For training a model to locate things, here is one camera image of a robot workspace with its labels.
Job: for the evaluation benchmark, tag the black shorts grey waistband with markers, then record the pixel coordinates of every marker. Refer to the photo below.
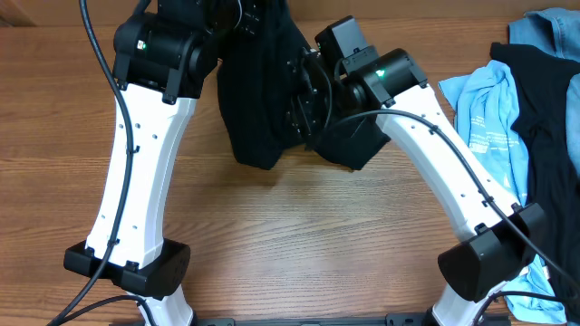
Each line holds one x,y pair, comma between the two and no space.
276,93

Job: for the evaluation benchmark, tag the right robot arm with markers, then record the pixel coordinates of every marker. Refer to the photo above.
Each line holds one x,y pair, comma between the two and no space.
497,236

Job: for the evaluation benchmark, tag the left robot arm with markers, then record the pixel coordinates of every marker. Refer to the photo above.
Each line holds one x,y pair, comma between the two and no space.
161,61

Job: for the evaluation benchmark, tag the light blue printed t-shirt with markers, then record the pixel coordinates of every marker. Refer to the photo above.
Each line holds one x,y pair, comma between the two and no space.
486,106

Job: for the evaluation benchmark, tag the black garment in pile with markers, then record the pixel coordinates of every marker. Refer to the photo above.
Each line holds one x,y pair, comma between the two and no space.
542,83

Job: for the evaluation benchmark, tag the blue denim garment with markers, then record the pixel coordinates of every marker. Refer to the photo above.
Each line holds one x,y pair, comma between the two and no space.
555,31

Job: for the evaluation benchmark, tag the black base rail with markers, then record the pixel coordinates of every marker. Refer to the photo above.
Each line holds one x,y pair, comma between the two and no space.
312,321

